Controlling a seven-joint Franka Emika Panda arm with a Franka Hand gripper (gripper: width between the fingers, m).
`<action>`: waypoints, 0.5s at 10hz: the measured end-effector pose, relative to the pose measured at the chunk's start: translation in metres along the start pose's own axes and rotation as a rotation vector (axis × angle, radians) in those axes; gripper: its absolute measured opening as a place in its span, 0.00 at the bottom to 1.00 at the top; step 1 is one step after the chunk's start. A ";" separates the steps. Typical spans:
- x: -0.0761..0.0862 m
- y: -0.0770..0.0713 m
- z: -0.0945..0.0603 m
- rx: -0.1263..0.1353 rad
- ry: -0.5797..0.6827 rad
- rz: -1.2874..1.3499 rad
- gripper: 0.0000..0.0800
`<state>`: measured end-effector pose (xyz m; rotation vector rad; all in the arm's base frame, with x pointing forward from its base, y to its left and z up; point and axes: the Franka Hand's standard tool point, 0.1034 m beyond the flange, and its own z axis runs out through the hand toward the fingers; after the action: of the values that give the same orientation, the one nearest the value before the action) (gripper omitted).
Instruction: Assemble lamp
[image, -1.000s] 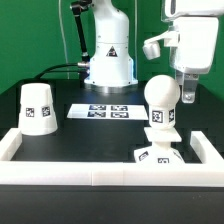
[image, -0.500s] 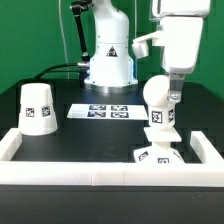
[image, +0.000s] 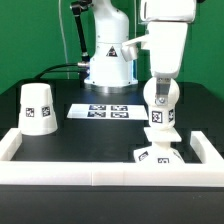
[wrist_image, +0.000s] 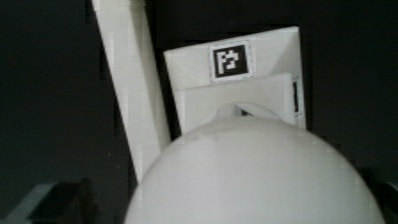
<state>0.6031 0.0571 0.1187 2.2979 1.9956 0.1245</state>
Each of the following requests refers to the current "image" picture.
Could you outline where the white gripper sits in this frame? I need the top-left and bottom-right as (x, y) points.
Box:
(121, 22), (188, 105)

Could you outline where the white lamp bulb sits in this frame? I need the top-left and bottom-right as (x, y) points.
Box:
(143, 77), (180, 130)

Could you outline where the white lamp base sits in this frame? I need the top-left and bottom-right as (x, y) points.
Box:
(133, 127), (184, 165)

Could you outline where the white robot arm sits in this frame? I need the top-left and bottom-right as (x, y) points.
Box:
(85, 0), (196, 107)

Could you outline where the white lamp shade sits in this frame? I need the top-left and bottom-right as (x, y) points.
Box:
(18, 83), (58, 136)

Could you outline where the white marker sheet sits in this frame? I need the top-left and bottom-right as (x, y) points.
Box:
(67, 104), (148, 120)

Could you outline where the white U-shaped fence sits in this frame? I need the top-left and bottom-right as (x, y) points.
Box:
(0, 128), (224, 187)

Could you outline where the black cable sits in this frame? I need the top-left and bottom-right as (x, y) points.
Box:
(34, 61), (91, 80)

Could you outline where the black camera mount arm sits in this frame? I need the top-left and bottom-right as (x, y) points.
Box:
(70, 0), (92, 62)

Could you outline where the white cable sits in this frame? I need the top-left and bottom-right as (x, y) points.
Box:
(57, 0), (71, 80)

